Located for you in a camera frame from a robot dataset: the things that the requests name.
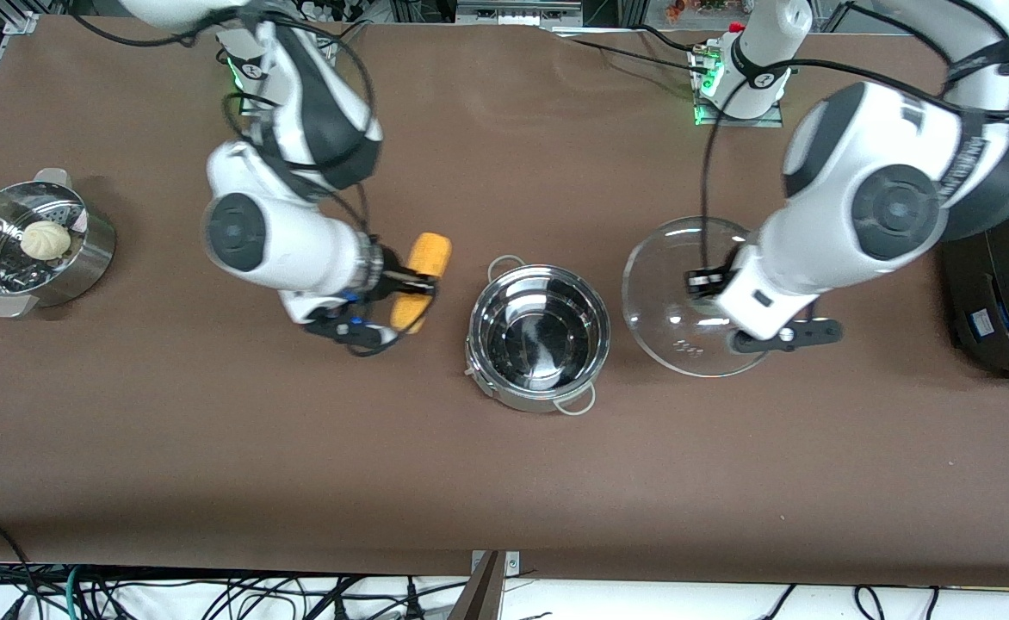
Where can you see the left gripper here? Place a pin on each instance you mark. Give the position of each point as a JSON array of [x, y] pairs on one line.
[[701, 282]]

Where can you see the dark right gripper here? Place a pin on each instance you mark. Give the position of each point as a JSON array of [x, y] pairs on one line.
[[393, 266]]

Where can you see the yellow corn cob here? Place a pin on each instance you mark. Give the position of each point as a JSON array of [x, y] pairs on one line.
[[430, 254]]

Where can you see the glass pot lid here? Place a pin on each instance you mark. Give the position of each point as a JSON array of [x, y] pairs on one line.
[[668, 284]]

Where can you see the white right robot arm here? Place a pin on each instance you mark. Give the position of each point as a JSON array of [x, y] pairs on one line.
[[238, 228]]

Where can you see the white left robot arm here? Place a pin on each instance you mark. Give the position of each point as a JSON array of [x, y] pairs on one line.
[[892, 207]]

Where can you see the stainless steel cooking pot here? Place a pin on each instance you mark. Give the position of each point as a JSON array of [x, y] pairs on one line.
[[539, 336]]

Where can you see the stainless steel steamer pot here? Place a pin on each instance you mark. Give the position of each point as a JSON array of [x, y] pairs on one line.
[[83, 258]]

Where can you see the black rice cooker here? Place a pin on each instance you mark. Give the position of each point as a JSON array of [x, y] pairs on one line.
[[1004, 293]]

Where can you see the white steamed bun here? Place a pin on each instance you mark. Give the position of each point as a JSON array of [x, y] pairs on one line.
[[46, 241]]

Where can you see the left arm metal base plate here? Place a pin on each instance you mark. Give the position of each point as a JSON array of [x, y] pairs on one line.
[[711, 116]]

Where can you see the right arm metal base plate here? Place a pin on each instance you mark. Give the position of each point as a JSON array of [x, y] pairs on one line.
[[244, 108]]

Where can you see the metal table edge bracket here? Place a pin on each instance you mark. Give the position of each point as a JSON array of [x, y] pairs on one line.
[[511, 564]]

